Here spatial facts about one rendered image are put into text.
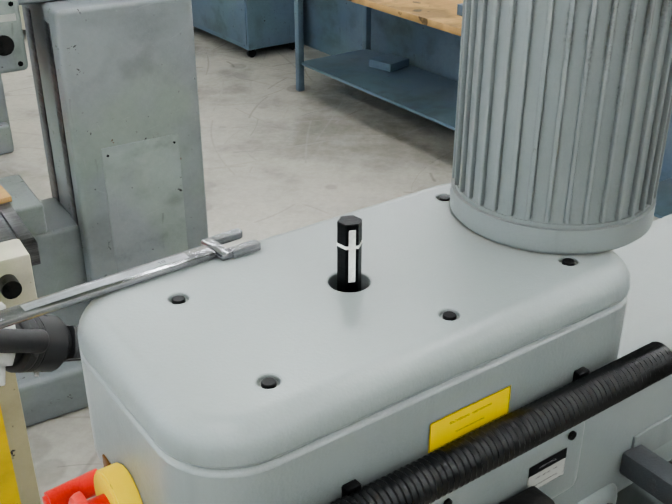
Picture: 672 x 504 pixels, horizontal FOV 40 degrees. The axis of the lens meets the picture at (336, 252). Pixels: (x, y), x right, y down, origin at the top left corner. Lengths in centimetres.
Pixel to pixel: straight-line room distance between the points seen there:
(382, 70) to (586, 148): 631
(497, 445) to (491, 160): 26
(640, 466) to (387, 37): 675
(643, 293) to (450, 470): 43
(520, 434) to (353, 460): 15
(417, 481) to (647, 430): 41
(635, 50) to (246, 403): 43
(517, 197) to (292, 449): 33
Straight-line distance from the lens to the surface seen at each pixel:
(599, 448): 102
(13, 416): 287
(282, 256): 85
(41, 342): 139
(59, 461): 366
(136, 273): 82
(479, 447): 77
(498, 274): 83
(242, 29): 823
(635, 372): 89
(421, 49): 733
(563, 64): 80
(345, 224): 77
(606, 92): 82
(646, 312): 107
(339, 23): 816
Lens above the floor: 229
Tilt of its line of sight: 28 degrees down
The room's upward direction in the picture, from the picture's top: straight up
